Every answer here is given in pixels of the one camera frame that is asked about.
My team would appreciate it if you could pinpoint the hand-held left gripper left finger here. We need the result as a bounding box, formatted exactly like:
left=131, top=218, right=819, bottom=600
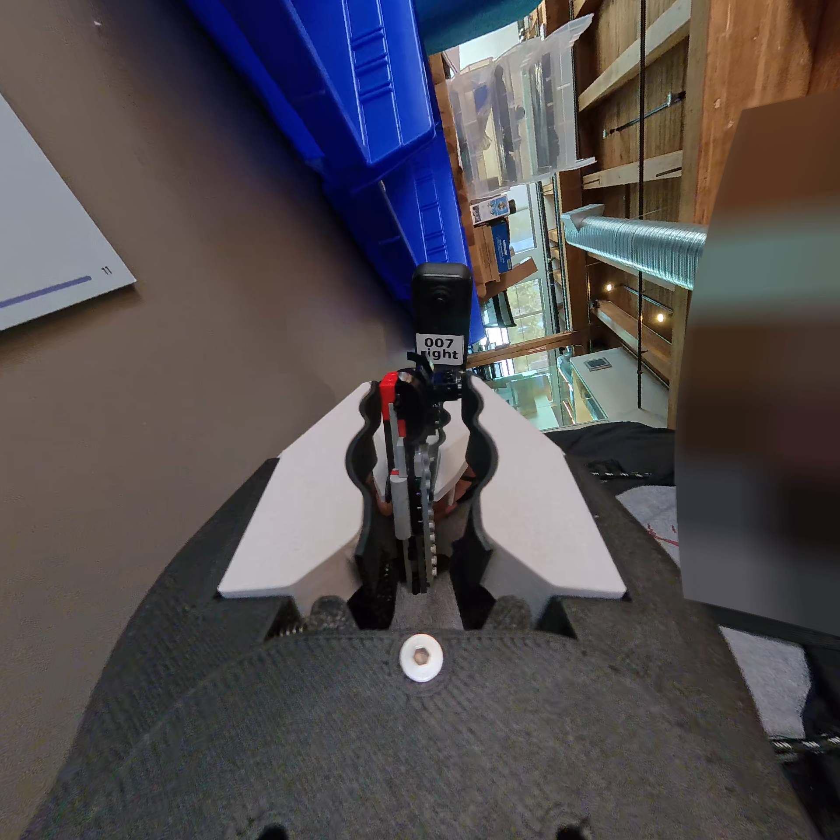
left=217, top=382, right=401, bottom=624

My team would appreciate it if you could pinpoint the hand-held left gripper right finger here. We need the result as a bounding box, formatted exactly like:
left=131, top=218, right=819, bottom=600
left=453, top=375, right=627, bottom=627

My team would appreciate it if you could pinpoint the grey black toy brick model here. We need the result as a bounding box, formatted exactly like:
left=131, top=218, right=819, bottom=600
left=377, top=371, right=462, bottom=595

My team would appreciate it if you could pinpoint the blue plastic bin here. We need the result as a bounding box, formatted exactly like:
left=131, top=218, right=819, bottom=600
left=184, top=0, right=439, bottom=177
left=320, top=134, right=475, bottom=311

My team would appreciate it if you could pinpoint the grey desk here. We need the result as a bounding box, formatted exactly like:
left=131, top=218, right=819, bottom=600
left=0, top=0, right=473, bottom=840

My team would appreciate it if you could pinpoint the brown cardboard sheet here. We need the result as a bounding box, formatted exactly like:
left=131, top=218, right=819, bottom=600
left=476, top=256, right=540, bottom=304

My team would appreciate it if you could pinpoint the printed leaflet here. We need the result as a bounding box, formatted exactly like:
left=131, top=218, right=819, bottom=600
left=469, top=195, right=512, bottom=228

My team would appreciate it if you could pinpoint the white counter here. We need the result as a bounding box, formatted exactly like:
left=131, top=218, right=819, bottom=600
left=567, top=348, right=672, bottom=431

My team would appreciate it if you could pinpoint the stack of clear storage boxes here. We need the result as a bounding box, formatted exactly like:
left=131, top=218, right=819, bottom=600
left=448, top=13, right=598, bottom=199

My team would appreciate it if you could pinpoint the blue felt bag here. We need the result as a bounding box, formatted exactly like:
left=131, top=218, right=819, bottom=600
left=412, top=0, right=547, bottom=59

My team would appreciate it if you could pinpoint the light blue instruction booklet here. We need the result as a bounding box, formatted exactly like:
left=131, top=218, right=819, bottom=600
left=0, top=92, right=137, bottom=332

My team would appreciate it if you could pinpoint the silver air duct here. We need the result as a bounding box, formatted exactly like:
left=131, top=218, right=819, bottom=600
left=561, top=203, right=711, bottom=291

